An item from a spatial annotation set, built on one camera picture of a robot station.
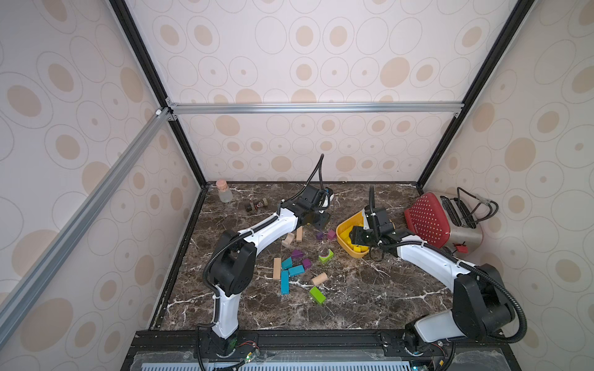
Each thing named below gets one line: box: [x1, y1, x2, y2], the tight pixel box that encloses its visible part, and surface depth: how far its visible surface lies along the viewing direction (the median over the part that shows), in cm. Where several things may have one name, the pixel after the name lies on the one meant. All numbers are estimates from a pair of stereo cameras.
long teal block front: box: [280, 269, 290, 296], surface depth 89 cm
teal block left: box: [281, 256, 294, 270], surface depth 92 cm
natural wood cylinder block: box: [311, 272, 329, 286], surface depth 88 cm
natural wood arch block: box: [281, 232, 295, 248], surface depth 99 cm
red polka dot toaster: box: [404, 191, 483, 255], surface depth 87 cm
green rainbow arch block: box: [318, 248, 335, 265], surface depth 94 cm
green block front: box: [309, 285, 327, 304], surface depth 84 cm
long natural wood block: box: [273, 257, 282, 280], surface depth 92 cm
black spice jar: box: [244, 197, 268, 213], surface depth 109 cm
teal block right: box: [288, 264, 306, 277], surface depth 91 cm
